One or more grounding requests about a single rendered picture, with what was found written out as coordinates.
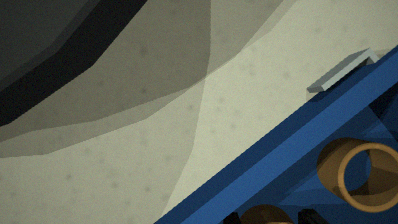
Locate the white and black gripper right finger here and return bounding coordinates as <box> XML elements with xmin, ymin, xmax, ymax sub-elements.
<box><xmin>298</xmin><ymin>209</ymin><xmax>329</xmax><ymax>224</ymax></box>

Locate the grey block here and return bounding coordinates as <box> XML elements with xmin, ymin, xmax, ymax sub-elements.
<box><xmin>307</xmin><ymin>48</ymin><xmax>379</xmax><ymax>93</ymax></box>

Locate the bronze bushing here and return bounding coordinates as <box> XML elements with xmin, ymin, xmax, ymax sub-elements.
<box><xmin>240</xmin><ymin>204</ymin><xmax>295</xmax><ymax>224</ymax></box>
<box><xmin>317</xmin><ymin>137</ymin><xmax>398</xmax><ymax>213</ymax></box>

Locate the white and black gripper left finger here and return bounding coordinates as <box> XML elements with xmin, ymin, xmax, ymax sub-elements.
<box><xmin>223</xmin><ymin>211</ymin><xmax>241</xmax><ymax>224</ymax></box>

